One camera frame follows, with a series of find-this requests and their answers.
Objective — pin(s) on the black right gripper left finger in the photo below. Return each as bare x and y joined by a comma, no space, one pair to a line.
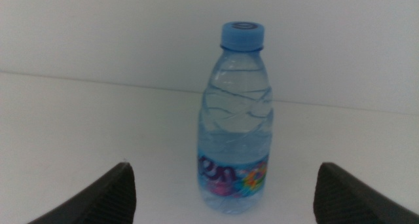
108,201

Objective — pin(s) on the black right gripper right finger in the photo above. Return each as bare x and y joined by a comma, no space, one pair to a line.
343,201

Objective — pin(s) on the clear water bottle blue cap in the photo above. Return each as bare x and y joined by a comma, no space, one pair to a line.
234,125

